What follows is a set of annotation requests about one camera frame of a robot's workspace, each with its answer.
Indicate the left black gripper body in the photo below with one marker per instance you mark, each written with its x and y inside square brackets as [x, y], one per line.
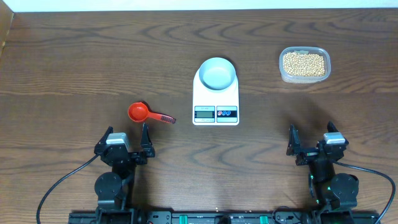
[136, 158]

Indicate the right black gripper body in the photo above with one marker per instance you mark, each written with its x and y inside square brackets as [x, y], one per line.
[307, 154]

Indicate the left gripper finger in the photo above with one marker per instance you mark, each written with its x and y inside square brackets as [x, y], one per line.
[103, 139]
[146, 143]

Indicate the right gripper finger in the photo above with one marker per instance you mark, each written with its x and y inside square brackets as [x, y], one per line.
[294, 145]
[331, 127]

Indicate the red measuring scoop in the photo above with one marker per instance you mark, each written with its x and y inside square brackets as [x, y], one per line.
[139, 112]

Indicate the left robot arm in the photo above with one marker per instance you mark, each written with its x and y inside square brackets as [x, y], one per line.
[113, 188]

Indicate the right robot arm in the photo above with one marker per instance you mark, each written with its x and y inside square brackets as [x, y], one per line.
[336, 194]

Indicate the white digital kitchen scale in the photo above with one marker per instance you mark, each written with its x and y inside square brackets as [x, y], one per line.
[216, 107]

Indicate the grey round bowl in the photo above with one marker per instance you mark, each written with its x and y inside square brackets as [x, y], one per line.
[217, 73]

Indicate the clear plastic container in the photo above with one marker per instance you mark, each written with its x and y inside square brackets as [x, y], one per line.
[305, 50]

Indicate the soybeans in container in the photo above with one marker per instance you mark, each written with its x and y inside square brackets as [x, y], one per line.
[306, 65]

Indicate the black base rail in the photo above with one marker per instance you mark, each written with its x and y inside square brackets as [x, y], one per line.
[165, 217]

